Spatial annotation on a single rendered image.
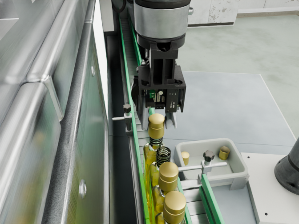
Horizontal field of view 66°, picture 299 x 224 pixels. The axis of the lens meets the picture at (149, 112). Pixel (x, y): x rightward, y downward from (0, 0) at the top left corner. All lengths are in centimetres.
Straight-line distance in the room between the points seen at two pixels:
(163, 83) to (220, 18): 425
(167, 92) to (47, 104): 20
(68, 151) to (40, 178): 7
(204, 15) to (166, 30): 413
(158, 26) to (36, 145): 21
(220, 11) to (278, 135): 355
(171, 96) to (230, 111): 89
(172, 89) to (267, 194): 65
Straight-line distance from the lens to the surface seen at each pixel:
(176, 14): 32
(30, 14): 27
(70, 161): 24
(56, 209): 21
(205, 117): 117
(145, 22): 32
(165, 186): 43
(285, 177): 95
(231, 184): 89
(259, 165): 100
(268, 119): 126
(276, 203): 92
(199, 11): 439
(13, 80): 21
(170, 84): 34
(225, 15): 460
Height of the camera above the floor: 150
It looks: 40 degrees down
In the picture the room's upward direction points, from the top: straight up
